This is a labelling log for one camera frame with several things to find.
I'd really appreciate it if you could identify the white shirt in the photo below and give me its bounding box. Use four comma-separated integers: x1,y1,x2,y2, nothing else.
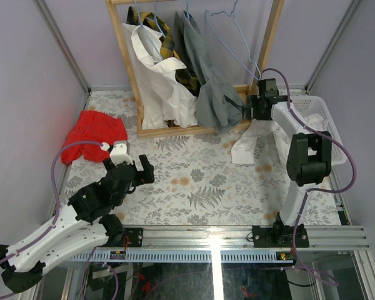
231,112,329,166
121,23,198,129

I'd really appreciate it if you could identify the white plastic basket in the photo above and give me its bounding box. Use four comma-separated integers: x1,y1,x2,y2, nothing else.
287,95,348,166

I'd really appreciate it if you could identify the blue wire hanger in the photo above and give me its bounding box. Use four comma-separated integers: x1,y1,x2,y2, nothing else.
204,0,263,80

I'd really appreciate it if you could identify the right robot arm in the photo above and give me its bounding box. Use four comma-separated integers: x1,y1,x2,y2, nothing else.
246,79,332,247

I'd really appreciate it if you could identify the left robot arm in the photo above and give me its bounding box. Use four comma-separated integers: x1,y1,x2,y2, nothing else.
0,155,154,294

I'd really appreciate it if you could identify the yellow plaid shirt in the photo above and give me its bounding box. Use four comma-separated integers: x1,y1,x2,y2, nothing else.
126,6,201,96

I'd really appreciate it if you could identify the blue hanger middle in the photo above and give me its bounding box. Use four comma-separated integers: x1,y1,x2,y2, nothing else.
147,0,173,39

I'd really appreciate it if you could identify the wooden clothes rack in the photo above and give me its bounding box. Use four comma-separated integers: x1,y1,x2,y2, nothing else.
106,1,284,139

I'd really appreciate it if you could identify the red cloth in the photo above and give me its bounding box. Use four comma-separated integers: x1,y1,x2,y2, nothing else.
61,110,128,164

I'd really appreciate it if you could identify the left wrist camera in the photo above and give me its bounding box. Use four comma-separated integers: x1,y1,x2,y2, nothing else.
101,141,133,165

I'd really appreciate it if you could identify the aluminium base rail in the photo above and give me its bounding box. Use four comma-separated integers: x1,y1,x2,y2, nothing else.
34,224,371,263

